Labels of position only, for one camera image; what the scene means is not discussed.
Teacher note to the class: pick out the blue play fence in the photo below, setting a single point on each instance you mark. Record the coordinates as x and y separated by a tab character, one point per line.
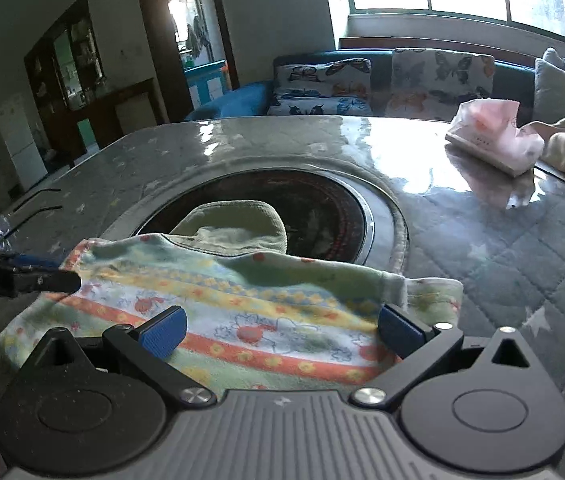
207	82

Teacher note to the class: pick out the printed children's shirt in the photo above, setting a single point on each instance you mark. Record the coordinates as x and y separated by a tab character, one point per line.
262	310

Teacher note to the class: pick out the clear plastic piece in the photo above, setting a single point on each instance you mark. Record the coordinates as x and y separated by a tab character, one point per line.
1	232

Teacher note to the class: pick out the dark wooden cabinet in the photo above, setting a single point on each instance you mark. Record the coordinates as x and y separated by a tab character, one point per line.
112	110

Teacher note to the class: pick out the grey quilted star table cover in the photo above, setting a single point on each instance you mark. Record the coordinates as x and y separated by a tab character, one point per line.
487	240

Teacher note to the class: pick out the hanging clothes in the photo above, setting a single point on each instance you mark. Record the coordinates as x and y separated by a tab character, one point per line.
201	37

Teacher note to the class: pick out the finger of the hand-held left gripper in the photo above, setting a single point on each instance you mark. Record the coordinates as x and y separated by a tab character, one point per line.
50	282
37	261

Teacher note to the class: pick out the dark wooden door frame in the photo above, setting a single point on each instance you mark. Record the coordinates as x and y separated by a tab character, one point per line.
160	35

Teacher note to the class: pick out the round black glass table inset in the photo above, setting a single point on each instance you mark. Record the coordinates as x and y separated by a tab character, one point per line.
322	210

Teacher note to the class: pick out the white refrigerator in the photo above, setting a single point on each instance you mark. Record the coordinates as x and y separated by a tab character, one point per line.
20	145

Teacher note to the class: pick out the butterfly print cushion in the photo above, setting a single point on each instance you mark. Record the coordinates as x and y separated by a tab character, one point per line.
437	82
317	85

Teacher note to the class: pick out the blue sofa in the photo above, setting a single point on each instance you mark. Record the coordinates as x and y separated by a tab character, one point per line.
242	97

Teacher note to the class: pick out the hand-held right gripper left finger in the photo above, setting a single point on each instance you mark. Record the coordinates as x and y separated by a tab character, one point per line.
165	332

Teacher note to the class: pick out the pink tissue pack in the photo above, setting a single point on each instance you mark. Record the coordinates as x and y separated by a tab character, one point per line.
487	130

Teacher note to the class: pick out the black strip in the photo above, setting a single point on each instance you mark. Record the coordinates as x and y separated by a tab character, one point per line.
45	209
37	197

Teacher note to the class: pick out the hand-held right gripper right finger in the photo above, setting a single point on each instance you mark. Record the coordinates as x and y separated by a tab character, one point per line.
402	330

